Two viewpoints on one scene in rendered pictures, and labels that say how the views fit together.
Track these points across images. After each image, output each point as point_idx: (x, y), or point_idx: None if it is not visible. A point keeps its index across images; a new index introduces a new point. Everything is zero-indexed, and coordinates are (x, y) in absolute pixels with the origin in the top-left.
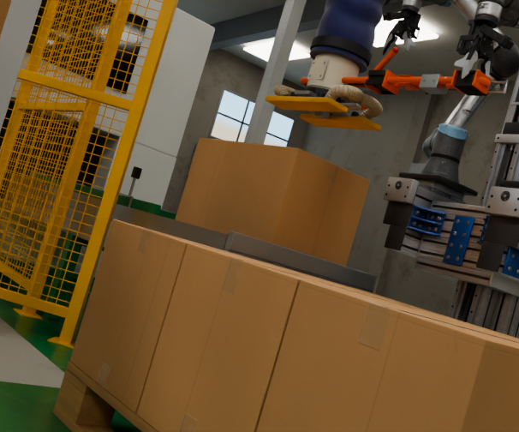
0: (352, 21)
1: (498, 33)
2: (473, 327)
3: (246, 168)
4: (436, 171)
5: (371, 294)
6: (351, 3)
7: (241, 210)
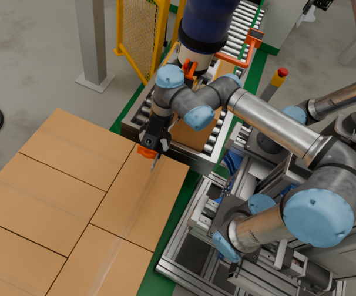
0: (190, 18)
1: (144, 133)
2: (43, 257)
3: None
4: (259, 138)
5: (130, 189)
6: (190, 1)
7: None
